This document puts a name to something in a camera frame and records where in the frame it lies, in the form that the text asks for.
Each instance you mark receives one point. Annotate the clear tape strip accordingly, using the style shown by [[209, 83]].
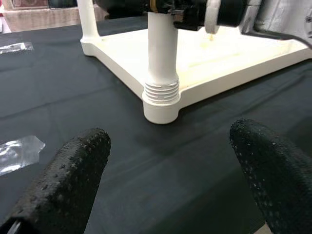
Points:
[[14, 48]]

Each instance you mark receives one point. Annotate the white plastic table top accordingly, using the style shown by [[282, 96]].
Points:
[[219, 63]]

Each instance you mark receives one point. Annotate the black tablecloth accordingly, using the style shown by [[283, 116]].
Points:
[[122, 158]]

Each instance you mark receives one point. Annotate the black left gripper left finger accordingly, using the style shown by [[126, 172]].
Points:
[[63, 180]]

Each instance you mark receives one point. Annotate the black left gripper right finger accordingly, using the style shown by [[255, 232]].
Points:
[[278, 175]]

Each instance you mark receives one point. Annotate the red patterned box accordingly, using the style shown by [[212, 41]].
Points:
[[29, 2]]

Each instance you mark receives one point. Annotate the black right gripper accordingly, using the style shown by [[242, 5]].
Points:
[[187, 12]]

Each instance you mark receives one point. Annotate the beige woven mat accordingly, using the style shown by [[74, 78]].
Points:
[[44, 18]]

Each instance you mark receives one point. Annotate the white plastic table leg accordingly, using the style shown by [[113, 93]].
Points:
[[162, 53], [87, 19]]

